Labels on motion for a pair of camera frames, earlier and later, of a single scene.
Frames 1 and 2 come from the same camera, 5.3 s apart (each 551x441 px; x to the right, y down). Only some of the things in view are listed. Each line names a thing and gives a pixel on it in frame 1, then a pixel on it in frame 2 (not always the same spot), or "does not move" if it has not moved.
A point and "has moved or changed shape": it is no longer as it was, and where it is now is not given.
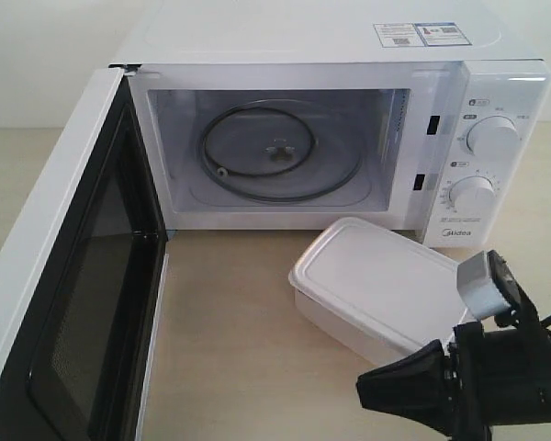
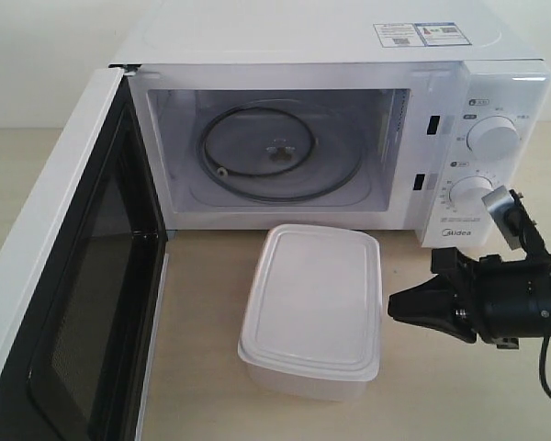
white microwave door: [72, 307] does not move
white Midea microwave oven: [275, 115] does not move
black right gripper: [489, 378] to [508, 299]
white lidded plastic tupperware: [376, 293] has moved or changed shape
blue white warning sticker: [420, 34] does not move
